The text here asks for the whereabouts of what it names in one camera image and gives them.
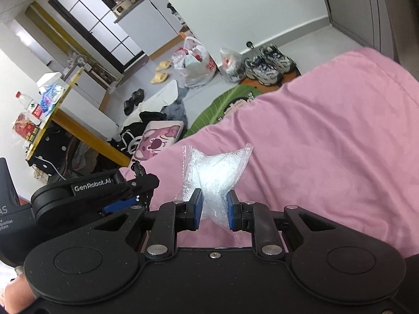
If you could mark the beige rice cooker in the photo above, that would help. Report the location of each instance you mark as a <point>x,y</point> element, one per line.
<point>118,9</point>

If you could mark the white kitchen cabinet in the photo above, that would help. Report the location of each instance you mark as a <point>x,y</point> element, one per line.
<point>154,23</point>

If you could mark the clear plastic stuffing bag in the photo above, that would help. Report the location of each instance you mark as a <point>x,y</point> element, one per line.
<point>212,176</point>

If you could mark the grey fluffy rug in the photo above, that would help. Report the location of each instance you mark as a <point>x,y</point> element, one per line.
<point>176,113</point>

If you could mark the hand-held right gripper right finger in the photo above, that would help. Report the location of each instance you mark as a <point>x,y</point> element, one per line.
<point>233,211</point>

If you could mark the white towel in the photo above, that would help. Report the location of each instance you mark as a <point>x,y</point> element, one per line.
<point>163,96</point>

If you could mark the clear water bottle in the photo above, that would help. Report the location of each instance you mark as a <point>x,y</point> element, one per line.
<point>31,106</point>

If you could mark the blue tissue pack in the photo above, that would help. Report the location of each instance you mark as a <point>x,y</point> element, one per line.
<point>52,96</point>

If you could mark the black slipper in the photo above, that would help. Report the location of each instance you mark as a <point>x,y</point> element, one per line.
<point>137,95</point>
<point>129,107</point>

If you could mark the black clothing pile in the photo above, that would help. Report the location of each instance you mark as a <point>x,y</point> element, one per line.
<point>131,134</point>

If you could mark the crumpled clothes pile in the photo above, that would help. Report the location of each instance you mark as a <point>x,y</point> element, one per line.
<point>85,158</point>

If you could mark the clear plastic trash bag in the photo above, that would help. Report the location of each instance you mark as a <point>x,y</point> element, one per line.
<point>230,65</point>

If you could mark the green leaf floor mat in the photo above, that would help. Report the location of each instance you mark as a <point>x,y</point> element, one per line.
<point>209,108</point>

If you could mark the red snack bag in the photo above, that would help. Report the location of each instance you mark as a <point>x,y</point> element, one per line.
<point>24,127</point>

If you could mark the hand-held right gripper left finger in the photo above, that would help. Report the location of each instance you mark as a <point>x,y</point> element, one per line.
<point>197,209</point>

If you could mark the black polka-dot bag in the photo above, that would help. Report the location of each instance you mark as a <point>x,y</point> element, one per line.
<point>49,144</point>

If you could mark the white tissue box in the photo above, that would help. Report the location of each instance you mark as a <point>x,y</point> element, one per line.
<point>49,78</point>

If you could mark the black door stopper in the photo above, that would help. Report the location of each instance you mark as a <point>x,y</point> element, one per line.
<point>249,44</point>

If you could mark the pink bed sheet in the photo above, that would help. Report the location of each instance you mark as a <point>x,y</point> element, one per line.
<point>327,137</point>

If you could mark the grey wardrobe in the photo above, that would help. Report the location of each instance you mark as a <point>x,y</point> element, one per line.
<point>376,6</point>

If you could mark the white plastic shopping bag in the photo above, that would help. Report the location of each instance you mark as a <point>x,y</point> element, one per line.
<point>199,68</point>

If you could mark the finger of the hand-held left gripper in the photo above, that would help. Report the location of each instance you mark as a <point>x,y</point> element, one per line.
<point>98,188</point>
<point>118,206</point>

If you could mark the yellow table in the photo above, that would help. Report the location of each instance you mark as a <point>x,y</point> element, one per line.
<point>91,137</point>

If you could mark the white panel sliding door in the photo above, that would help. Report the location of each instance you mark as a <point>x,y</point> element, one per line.
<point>98,29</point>

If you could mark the pink bear cushion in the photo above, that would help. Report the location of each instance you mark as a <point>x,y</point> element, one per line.
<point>157,140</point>

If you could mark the person's left hand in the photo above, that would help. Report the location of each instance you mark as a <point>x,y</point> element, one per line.
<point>18,294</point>

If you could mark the yellow slipper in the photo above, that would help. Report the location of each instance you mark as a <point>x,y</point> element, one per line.
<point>162,65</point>
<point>159,78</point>

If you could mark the grey white sneaker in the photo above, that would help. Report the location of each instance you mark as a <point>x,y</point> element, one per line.
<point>262,72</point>
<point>278,57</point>

